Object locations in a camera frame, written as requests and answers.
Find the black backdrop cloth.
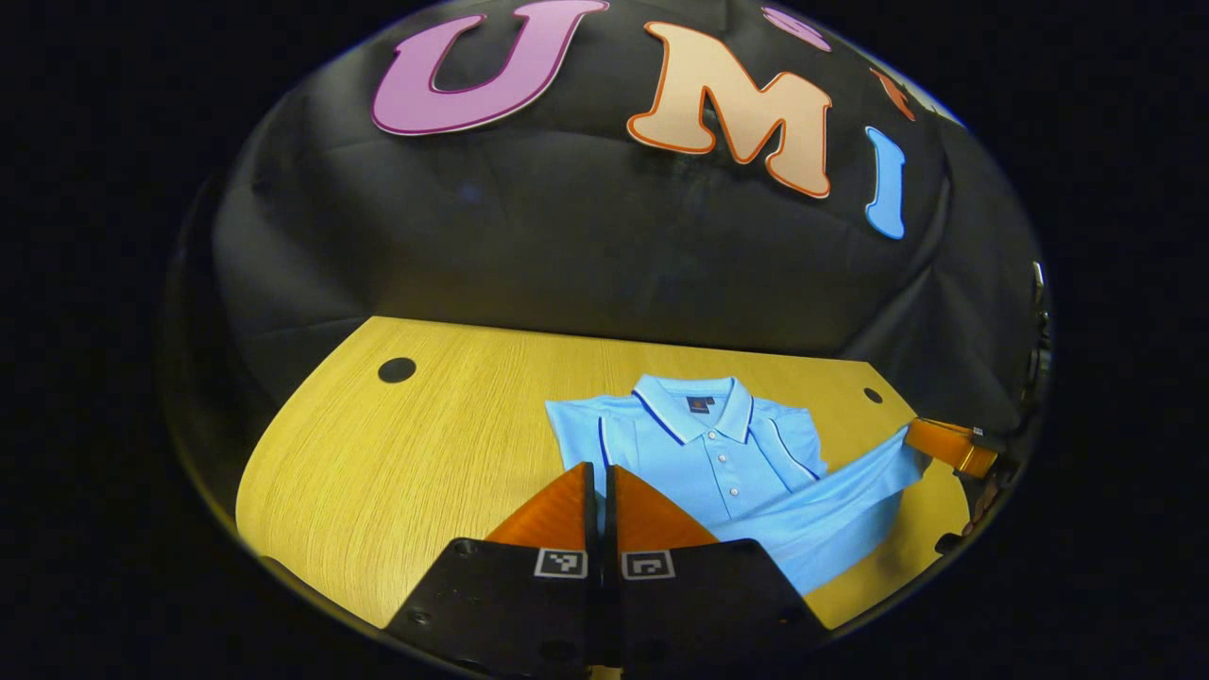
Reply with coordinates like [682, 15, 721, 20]
[156, 0, 1049, 511]

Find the light blue polo T-shirt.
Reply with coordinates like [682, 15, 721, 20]
[545, 374, 931, 596]

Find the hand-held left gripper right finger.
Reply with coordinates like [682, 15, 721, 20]
[604, 464, 833, 677]

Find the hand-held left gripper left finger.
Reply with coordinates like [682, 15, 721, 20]
[384, 461, 606, 675]

